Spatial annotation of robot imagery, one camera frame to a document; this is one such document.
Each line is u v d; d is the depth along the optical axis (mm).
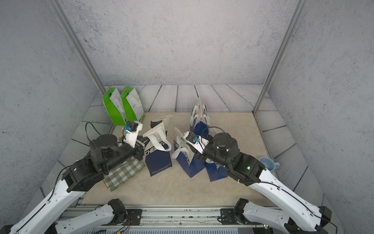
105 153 420
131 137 504
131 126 485
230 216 726
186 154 773
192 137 475
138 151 520
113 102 963
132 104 986
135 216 727
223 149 428
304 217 377
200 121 910
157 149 563
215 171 768
